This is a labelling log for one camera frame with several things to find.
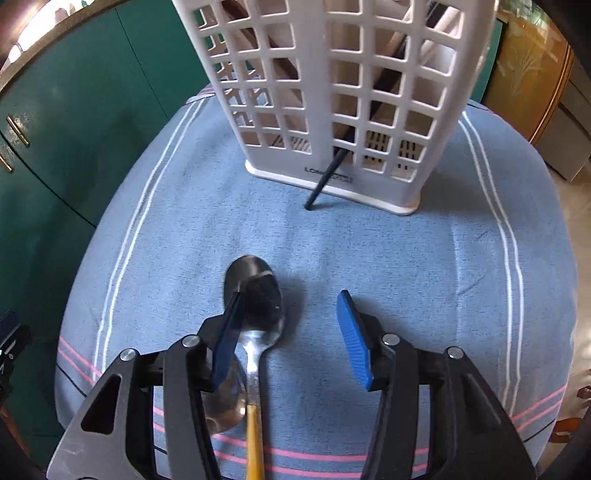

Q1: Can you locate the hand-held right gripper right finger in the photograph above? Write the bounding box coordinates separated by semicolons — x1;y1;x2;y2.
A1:
336;290;539;480

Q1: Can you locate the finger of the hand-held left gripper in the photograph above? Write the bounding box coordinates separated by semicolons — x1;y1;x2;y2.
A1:
0;310;21;345

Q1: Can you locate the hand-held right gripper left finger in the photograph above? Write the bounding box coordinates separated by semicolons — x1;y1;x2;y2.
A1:
46;291;245;480

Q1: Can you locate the yellow-handled metal spoon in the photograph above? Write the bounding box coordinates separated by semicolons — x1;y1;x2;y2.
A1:
223;255;286;480

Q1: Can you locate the steel spoon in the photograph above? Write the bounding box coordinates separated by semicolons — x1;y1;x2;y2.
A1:
203;355;250;435

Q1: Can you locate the black chopstick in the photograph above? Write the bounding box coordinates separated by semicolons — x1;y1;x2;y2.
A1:
305;0;444;212

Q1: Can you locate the white plastic utensil basket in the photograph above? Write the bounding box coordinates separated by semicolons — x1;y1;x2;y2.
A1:
172;0;500;217

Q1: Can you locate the blue striped towel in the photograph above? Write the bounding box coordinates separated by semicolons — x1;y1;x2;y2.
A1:
54;90;578;480

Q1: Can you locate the teal kitchen cabinet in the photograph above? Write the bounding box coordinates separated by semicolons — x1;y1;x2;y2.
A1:
0;0;504;462

